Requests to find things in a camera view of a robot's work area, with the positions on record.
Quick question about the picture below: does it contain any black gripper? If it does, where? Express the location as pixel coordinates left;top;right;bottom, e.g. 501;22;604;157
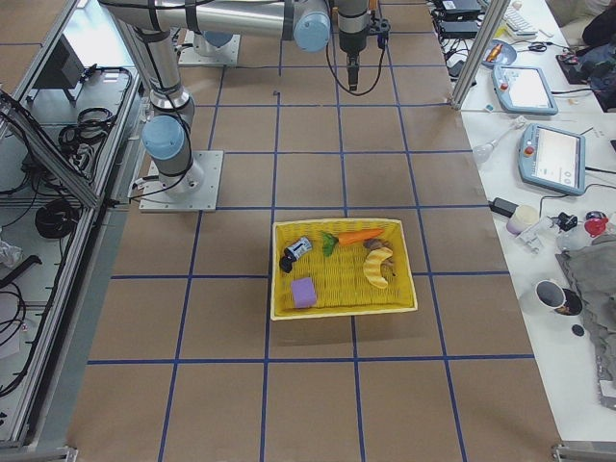
339;28;369;91

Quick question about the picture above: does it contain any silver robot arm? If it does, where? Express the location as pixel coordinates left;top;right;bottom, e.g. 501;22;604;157
99;1;390;121

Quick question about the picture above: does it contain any blue plate with brass part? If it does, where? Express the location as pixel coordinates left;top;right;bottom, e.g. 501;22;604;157
481;39;518;68

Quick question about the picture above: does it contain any upper teach pendant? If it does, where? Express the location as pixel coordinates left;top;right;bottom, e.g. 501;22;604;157
492;64;558;116

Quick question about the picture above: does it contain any teach pendant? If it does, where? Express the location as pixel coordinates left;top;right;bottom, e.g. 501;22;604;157
518;123;586;196
492;64;558;116

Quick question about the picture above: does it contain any orange toy carrot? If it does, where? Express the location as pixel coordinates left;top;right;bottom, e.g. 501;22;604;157
321;228;384;257

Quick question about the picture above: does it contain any toy croissant bread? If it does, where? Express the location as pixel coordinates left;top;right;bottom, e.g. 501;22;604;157
363;247;394;290

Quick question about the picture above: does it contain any brown toy root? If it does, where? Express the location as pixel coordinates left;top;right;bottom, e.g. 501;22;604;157
363;239;398;276

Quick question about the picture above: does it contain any black power adapter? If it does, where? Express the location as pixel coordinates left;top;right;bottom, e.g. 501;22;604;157
488;197;519;218

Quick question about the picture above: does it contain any lower teach pendant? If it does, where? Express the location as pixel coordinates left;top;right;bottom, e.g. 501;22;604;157
518;123;586;196

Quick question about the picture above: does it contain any white paper cup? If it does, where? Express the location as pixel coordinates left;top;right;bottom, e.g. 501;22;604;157
506;205;539;235

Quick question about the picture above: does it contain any purple block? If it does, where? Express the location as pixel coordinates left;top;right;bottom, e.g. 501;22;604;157
291;277;317;309

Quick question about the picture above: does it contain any white mug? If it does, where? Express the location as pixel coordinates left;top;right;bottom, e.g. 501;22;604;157
530;279;567;314

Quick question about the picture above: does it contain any grey cloth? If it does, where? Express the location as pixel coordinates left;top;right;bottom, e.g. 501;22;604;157
555;235;615;409

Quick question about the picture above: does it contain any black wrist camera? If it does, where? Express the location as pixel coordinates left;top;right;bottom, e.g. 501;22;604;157
368;16;391;50

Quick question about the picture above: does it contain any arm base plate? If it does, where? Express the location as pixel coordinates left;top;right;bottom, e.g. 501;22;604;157
178;31;241;67
137;150;224;213

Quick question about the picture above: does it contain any aluminium frame post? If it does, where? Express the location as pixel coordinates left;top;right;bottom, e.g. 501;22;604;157
450;0;509;110

